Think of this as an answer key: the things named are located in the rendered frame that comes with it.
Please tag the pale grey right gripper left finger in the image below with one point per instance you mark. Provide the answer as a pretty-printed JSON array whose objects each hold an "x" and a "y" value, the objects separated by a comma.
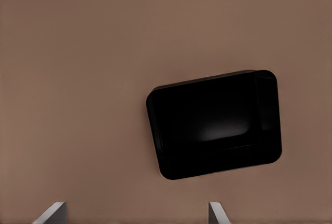
[{"x": 55, "y": 215}]

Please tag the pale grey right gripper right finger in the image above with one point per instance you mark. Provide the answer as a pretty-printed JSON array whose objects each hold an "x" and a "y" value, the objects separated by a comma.
[{"x": 217, "y": 215}]

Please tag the black storage box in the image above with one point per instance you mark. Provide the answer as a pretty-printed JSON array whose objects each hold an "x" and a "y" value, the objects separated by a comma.
[{"x": 214, "y": 125}]

